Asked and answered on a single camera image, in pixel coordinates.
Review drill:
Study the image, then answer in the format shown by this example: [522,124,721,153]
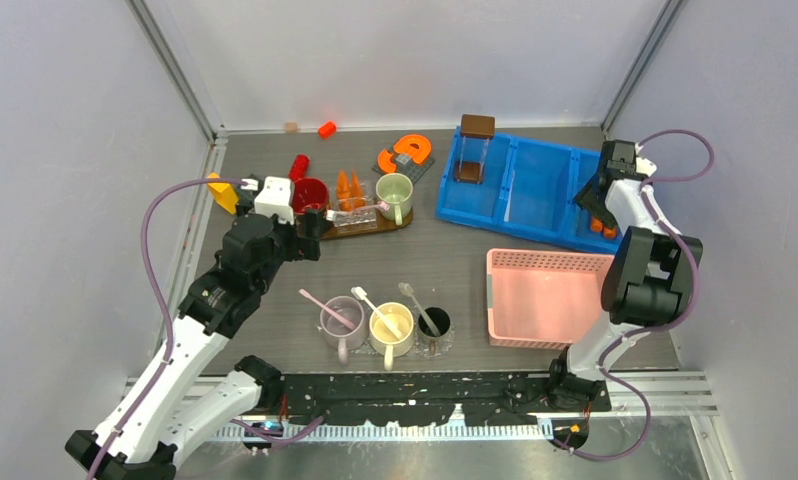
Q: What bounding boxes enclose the pink plastic basket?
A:
[486,248,614,350]

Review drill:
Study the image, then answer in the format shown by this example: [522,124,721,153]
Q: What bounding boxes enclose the blue plastic organizer bin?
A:
[435,133,622,255]

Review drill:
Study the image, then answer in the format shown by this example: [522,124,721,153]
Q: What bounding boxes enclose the brown oval wooden tray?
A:
[321,210,414,241]

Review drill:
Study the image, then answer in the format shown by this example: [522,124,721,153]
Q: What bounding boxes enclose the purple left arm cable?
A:
[84,177,258,480]

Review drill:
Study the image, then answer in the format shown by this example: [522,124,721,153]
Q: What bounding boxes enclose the red glitter toy microphone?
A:
[288,154,310,182]

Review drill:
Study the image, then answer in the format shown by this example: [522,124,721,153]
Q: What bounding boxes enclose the clear holder with brown lid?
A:
[454,114,496,184]

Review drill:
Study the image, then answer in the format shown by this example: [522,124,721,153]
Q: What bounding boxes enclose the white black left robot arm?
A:
[65,176,326,479]

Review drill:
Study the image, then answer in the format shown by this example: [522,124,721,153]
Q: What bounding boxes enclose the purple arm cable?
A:
[84,177,258,480]
[551,129,716,463]

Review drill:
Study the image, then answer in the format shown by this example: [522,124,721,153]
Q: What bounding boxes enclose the yellow toy block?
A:
[206,182,240,216]

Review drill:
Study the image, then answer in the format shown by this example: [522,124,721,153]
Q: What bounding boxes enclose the grey baseplate with orange track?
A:
[372,134,434,183]

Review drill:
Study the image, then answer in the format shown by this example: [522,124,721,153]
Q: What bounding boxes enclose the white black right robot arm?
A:
[545,140,703,411]

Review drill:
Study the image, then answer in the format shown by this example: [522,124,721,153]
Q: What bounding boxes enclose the clear glass toothbrush holder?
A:
[330,180,379,231]

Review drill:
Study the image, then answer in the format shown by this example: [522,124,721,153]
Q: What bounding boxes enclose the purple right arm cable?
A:
[551,129,716,463]

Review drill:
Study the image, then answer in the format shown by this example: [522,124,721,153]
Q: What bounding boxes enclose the beige grey toothbrush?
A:
[398,282,442,337]

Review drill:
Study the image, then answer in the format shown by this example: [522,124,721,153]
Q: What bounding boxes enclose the light green mug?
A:
[375,173,413,226]

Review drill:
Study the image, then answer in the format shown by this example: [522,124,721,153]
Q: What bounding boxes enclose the lilac translucent mug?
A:
[319,296,369,365]

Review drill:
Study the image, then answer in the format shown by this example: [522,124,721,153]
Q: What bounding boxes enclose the small red block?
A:
[317,121,338,140]

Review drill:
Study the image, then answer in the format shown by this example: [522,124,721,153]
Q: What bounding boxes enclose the cream yellow mug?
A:
[369,302,415,371]

